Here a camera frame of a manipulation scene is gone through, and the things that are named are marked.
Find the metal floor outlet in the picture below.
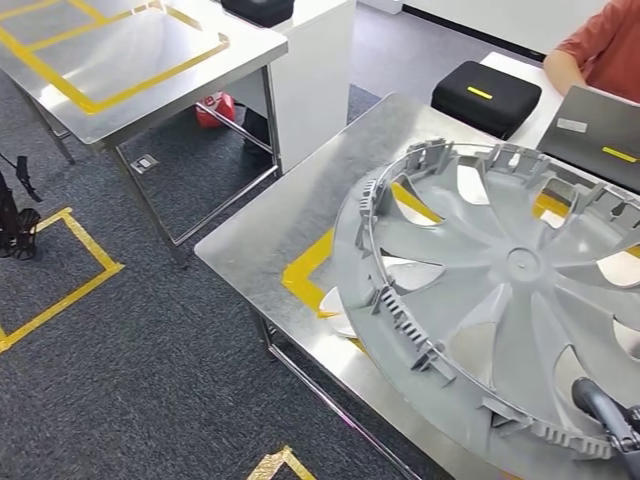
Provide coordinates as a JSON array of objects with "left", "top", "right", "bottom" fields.
[{"left": 130, "top": 153, "right": 161, "bottom": 176}]

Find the white cabinet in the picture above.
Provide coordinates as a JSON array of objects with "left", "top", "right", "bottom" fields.
[{"left": 220, "top": 0, "right": 358, "bottom": 176}]

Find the yellow bench tape outline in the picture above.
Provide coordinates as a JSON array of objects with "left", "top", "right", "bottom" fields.
[
  {"left": 280, "top": 181, "right": 640, "bottom": 356},
  {"left": 0, "top": 0, "right": 232, "bottom": 117}
]

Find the black case yellow label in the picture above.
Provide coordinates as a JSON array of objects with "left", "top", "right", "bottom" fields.
[{"left": 430, "top": 60, "right": 544, "bottom": 142}]

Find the person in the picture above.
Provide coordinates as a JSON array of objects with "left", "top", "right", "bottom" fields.
[{"left": 543, "top": 0, "right": 640, "bottom": 105}]

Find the black stand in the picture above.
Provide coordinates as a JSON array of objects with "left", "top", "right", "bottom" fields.
[{"left": 0, "top": 151, "right": 45, "bottom": 262}]

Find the white table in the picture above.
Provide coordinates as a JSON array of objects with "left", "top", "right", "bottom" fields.
[{"left": 478, "top": 50, "right": 640, "bottom": 155}]

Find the grey laptop yellow sticker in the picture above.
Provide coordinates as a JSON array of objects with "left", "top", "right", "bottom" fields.
[{"left": 536, "top": 84, "right": 640, "bottom": 195}]

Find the yellow floor tape square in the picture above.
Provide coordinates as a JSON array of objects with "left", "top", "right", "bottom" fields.
[
  {"left": 0, "top": 206, "right": 125, "bottom": 354},
  {"left": 247, "top": 445, "right": 317, "bottom": 480}
]

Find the grey plastic wheel hubcap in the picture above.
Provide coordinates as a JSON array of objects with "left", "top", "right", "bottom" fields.
[{"left": 331, "top": 137, "right": 640, "bottom": 480}]

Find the black zip case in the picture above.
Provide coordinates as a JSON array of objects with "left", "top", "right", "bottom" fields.
[{"left": 220, "top": 0, "right": 297, "bottom": 30}]

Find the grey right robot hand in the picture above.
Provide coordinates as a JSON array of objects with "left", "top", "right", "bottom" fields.
[{"left": 571, "top": 376, "right": 640, "bottom": 480}]

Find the red bag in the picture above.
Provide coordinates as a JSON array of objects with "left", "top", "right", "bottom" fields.
[{"left": 195, "top": 91, "right": 236, "bottom": 130}]

